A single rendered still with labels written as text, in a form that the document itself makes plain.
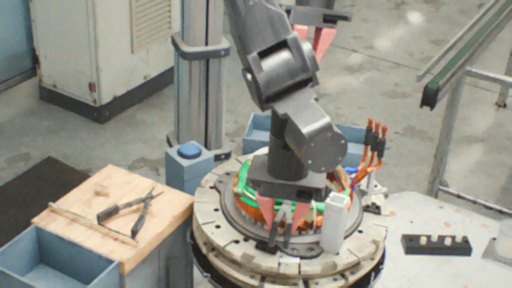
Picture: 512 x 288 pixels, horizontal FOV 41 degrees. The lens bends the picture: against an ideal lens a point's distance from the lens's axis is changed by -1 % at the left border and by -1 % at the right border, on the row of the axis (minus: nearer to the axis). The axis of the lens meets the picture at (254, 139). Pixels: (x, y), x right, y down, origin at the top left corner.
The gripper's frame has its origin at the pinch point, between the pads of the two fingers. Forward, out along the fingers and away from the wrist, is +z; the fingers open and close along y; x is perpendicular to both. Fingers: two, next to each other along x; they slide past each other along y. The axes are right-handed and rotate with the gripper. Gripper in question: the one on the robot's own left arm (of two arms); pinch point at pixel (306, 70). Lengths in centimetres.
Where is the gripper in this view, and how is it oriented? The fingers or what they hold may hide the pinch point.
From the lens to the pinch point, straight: 103.4
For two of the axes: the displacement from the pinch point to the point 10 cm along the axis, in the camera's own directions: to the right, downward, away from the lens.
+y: 9.9, 1.0, 1.0
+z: -1.2, 9.7, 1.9
